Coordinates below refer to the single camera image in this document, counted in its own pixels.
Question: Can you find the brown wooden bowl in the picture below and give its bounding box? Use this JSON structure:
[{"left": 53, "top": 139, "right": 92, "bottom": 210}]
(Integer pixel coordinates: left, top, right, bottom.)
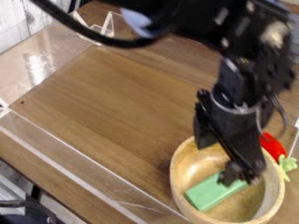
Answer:
[{"left": 169, "top": 137, "right": 286, "bottom": 224}]

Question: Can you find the black equipment base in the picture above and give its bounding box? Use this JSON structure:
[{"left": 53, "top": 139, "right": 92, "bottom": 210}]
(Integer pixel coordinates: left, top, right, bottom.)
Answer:
[{"left": 0, "top": 199, "right": 65, "bottom": 224}]

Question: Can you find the clear acrylic front barrier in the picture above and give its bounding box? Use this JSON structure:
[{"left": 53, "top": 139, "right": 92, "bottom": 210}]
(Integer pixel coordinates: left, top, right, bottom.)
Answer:
[{"left": 0, "top": 108, "right": 188, "bottom": 224}]

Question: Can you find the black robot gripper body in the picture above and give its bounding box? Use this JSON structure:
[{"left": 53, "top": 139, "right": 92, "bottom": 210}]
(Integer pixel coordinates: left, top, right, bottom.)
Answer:
[{"left": 195, "top": 89, "right": 274, "bottom": 182}]

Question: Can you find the green foam block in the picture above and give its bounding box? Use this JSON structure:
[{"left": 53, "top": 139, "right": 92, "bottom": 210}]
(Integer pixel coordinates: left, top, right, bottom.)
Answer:
[{"left": 183, "top": 172, "right": 248, "bottom": 212}]

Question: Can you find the clear acrylic corner bracket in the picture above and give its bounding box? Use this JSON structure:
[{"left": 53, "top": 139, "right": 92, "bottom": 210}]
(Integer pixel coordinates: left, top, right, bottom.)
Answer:
[{"left": 72, "top": 11, "right": 123, "bottom": 38}]

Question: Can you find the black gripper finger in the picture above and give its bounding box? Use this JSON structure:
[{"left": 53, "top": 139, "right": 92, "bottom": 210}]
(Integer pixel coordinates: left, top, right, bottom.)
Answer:
[
  {"left": 218, "top": 161, "right": 252, "bottom": 187},
  {"left": 192, "top": 108, "right": 219, "bottom": 150}
]

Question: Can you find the red plush strawberry toy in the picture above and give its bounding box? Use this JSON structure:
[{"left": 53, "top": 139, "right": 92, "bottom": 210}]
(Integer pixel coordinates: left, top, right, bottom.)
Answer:
[{"left": 259, "top": 132, "right": 298, "bottom": 182}]

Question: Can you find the black cable loop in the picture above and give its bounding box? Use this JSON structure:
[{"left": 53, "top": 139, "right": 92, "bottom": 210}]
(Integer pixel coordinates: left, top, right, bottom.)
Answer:
[{"left": 31, "top": 0, "right": 156, "bottom": 49}]

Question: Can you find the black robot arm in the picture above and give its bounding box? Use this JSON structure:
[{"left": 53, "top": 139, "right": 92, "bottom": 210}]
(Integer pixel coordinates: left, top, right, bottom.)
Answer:
[{"left": 105, "top": 0, "right": 295, "bottom": 186}]

